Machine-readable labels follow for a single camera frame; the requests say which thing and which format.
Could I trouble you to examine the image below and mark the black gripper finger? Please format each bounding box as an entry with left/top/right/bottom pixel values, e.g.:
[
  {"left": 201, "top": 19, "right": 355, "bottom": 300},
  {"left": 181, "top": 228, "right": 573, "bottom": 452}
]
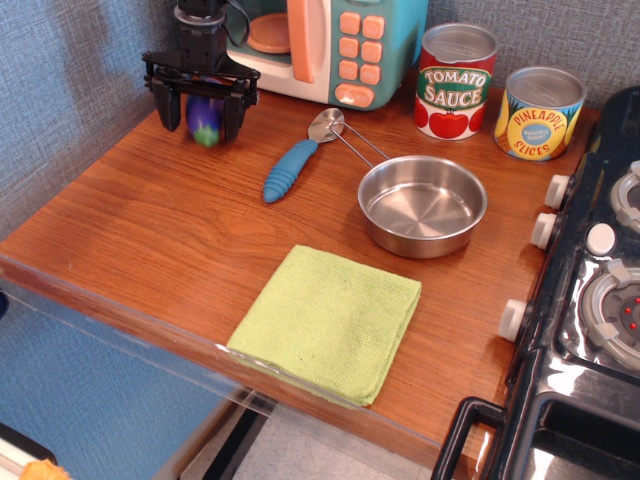
[
  {"left": 223, "top": 93, "right": 250, "bottom": 142},
  {"left": 151, "top": 77, "right": 181, "bottom": 132}
]

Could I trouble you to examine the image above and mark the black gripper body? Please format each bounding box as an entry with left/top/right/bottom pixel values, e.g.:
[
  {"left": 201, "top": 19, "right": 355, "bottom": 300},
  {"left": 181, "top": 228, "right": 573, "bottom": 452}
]
[{"left": 142, "top": 12, "right": 260, "bottom": 106}]

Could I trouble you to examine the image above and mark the purple toy eggplant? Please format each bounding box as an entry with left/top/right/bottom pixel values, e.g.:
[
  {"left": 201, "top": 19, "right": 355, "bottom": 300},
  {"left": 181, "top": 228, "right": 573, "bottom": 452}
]
[{"left": 186, "top": 95, "right": 224, "bottom": 148}]

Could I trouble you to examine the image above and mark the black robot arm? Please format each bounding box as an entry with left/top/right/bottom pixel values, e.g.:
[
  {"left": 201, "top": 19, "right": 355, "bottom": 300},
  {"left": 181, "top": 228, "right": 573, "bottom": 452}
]
[{"left": 142, "top": 1, "right": 260, "bottom": 142}]

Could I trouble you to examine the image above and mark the yellow-green cloth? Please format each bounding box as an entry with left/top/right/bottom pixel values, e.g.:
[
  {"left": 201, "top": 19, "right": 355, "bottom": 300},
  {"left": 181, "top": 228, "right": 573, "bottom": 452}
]
[{"left": 227, "top": 245, "right": 422, "bottom": 407}]

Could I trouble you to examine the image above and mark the teal toy microwave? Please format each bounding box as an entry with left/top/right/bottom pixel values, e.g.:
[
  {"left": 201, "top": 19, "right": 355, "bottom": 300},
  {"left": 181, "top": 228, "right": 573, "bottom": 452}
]
[{"left": 228, "top": 1, "right": 428, "bottom": 111}]

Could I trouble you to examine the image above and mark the small steel pan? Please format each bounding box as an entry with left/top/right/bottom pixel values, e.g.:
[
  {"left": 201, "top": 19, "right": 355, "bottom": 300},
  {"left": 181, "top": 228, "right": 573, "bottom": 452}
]
[{"left": 328, "top": 121, "right": 489, "bottom": 260}]

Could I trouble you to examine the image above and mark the tomato sauce can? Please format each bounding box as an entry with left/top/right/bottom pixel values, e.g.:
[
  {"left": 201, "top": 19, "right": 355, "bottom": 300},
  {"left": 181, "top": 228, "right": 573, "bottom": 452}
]
[{"left": 414, "top": 23, "right": 499, "bottom": 141}]

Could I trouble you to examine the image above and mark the clear acrylic table edge guard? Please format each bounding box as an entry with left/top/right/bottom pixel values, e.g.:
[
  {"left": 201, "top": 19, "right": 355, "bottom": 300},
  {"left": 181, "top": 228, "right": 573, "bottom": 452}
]
[{"left": 1, "top": 255, "right": 440, "bottom": 458}]

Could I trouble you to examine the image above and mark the pineapple slices can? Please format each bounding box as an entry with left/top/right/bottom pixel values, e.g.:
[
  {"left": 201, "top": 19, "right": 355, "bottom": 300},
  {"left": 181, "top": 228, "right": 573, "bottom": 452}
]
[{"left": 494, "top": 66, "right": 587, "bottom": 162}]

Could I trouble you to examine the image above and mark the white stove knob middle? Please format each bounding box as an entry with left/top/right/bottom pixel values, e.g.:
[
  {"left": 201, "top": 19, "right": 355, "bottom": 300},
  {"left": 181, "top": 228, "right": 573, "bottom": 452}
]
[{"left": 530, "top": 213, "right": 557, "bottom": 250}]

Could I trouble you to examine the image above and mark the white stove knob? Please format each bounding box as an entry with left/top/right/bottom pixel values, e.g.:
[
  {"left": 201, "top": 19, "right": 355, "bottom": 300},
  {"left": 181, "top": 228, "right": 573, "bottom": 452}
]
[
  {"left": 530, "top": 213, "right": 557, "bottom": 250},
  {"left": 544, "top": 175, "right": 571, "bottom": 210},
  {"left": 498, "top": 299, "right": 528, "bottom": 342}
]

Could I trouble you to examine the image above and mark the white stove knob rear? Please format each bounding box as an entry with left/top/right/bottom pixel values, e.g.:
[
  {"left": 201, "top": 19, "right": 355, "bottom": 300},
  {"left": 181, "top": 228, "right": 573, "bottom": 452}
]
[{"left": 544, "top": 175, "right": 571, "bottom": 210}]

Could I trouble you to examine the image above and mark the white stove knob front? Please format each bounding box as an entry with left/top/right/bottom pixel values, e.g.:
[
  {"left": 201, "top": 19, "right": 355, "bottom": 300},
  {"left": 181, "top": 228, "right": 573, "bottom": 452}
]
[{"left": 498, "top": 299, "right": 528, "bottom": 342}]

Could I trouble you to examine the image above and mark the orange object bottom corner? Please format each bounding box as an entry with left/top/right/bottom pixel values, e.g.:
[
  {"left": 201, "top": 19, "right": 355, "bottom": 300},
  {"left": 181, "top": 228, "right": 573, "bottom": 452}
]
[{"left": 19, "top": 459, "right": 71, "bottom": 480}]

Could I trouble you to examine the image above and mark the black toy stove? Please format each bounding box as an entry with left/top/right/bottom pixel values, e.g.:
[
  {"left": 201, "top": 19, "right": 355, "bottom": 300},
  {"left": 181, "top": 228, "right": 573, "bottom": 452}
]
[{"left": 432, "top": 87, "right": 639, "bottom": 479}]

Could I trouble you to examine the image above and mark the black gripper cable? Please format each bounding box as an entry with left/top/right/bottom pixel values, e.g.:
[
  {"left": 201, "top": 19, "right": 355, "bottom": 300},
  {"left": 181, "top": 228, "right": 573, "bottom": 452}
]
[{"left": 223, "top": 0, "right": 251, "bottom": 49}]

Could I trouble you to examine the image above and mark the blue handled metal spoon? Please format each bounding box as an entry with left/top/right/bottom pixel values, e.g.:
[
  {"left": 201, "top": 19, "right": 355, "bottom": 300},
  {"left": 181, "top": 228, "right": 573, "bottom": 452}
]
[{"left": 263, "top": 108, "right": 345, "bottom": 203}]

